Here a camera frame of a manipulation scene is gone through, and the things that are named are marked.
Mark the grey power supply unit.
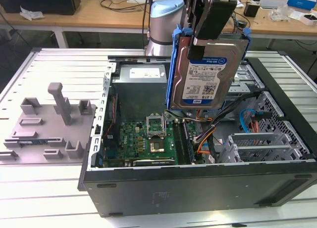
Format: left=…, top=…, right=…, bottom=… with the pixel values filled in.
left=111, top=64, right=172, bottom=123

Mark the flat grey box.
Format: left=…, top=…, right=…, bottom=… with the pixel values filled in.
left=258, top=0, right=289, bottom=9

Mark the blue cardboard box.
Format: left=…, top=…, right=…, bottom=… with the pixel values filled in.
left=286, top=0, right=317, bottom=11

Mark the white open box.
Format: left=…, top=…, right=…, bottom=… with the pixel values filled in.
left=299, top=12, right=317, bottom=26

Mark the grey metal drive cage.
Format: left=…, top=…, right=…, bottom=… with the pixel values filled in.
left=227, top=62, right=265, bottom=96

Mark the large black box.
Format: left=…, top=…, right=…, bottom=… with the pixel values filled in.
left=0, top=0, right=81, bottom=16

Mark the green motherboard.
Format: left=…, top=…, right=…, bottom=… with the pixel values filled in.
left=103, top=119, right=207, bottom=167

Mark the black graphics card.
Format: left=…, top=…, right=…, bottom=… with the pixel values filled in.
left=132, top=158, right=175, bottom=168

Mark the orange wire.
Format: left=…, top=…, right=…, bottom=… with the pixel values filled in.
left=250, top=116, right=260, bottom=134

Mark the metal CPU socket cover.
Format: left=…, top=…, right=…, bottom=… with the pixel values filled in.
left=146, top=112, right=166, bottom=139

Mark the wooden desk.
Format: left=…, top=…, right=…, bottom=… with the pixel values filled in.
left=0, top=0, right=317, bottom=49

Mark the green RAM stick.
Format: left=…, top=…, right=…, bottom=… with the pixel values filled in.
left=18, top=138, right=41, bottom=146

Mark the red thin wire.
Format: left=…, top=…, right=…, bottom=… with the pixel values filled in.
left=104, top=92, right=118, bottom=139

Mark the grey plastic parts rack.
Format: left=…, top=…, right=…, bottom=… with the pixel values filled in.
left=0, top=82, right=98, bottom=166

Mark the dark RAM stick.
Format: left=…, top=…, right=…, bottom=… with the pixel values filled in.
left=182, top=121, right=195, bottom=164

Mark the CPU socket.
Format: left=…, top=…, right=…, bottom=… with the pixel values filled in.
left=148, top=138, right=170, bottom=154

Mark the white crumpled plastic wrap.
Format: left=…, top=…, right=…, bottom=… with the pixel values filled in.
left=19, top=6, right=46, bottom=21

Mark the blue data wire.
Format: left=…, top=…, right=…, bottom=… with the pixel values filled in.
left=239, top=109, right=256, bottom=134

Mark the black RAM slot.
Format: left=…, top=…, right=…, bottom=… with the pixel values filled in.
left=172, top=120, right=186, bottom=165

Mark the black open PC case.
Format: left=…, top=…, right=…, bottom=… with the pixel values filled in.
left=77, top=51, right=317, bottom=218

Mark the coloured wire bundle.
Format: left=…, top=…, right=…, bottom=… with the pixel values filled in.
left=194, top=125, right=216, bottom=155

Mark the black cable bundle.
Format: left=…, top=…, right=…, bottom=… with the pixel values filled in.
left=210, top=92, right=259, bottom=130

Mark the grey metal disk bay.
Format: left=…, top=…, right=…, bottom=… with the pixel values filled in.
left=218, top=132, right=299, bottom=164

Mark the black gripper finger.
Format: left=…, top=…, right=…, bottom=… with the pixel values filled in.
left=185, top=0, right=197, bottom=24
left=187, top=0, right=215, bottom=61

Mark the hard disk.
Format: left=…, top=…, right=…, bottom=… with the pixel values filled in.
left=165, top=23, right=250, bottom=113

